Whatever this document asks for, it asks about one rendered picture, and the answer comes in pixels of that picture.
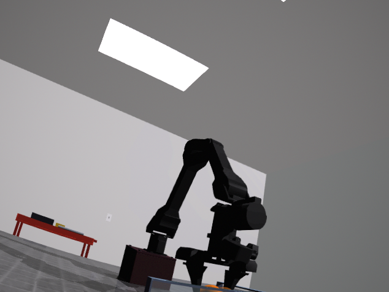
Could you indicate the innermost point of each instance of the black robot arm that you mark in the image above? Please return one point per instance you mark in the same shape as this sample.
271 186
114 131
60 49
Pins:
245 213

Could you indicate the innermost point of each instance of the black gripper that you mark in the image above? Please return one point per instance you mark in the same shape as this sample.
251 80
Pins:
195 260

